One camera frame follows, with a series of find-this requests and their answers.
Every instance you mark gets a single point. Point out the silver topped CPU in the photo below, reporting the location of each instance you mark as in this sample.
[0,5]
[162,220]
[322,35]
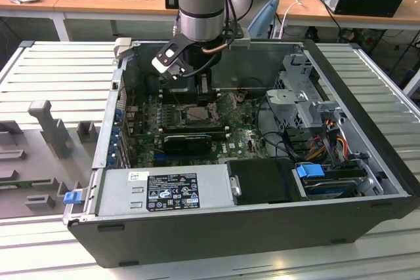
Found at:
[197,114]

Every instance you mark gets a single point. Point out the black RAM slot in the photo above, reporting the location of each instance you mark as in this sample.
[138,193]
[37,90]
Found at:
[180,92]
[193,126]
[193,135]

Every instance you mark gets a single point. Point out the CPU socket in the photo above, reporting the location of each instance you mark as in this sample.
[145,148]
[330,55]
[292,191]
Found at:
[183,116]

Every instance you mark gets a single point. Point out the blue expansion slot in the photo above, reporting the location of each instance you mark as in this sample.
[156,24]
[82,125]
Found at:
[159,155]

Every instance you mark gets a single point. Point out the round coin cell battery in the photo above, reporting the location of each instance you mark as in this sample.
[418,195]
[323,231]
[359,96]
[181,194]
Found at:
[241,97]

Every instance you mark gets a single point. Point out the grey case latch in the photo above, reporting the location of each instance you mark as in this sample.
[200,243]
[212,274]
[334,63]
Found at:
[123,47]

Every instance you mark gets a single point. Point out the green motherboard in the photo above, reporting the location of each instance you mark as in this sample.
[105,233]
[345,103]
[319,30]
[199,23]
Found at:
[236,129]

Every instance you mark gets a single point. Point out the black graphics card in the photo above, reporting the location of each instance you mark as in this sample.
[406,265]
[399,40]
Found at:
[187,145]

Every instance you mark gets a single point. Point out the grey metal drive cage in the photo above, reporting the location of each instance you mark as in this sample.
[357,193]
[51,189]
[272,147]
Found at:
[288,96]

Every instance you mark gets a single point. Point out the wooden desk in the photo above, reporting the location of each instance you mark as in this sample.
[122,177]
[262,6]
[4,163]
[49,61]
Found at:
[82,4]

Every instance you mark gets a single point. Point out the grey power supply with label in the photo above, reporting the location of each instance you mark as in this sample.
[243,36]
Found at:
[111,194]

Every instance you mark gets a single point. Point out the blue carrier hard disk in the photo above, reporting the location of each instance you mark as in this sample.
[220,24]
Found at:
[308,175]

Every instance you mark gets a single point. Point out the black PC case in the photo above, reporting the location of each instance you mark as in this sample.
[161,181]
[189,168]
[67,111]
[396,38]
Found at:
[197,240]

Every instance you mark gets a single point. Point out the grey parts rack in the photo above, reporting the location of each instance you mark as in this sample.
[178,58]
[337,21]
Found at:
[42,162]

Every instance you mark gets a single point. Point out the blue case latch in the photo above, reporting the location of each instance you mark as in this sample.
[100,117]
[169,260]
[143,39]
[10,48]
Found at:
[70,197]

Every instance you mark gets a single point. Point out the green RAM stick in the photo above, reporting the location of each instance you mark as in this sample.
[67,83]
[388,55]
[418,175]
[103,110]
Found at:
[19,184]

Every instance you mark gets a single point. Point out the white wrist camera on bracket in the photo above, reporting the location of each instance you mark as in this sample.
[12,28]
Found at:
[169,55]

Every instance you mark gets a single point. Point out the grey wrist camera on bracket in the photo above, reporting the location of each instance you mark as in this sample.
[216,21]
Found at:
[238,32]

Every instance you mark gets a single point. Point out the blue card bracket clip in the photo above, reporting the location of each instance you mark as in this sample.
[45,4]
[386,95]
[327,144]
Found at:
[113,155]
[119,114]
[115,135]

